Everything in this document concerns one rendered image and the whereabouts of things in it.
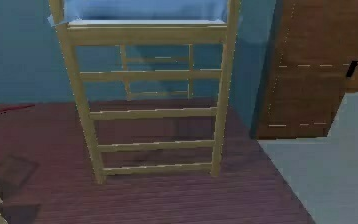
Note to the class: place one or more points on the brown wooden room door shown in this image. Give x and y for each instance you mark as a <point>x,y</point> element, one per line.
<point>300,73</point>

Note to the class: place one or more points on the blue bed mattress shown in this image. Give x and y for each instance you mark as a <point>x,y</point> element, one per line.
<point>143,9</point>

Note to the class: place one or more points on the light wooden loft bed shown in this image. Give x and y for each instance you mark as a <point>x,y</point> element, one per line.
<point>153,35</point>

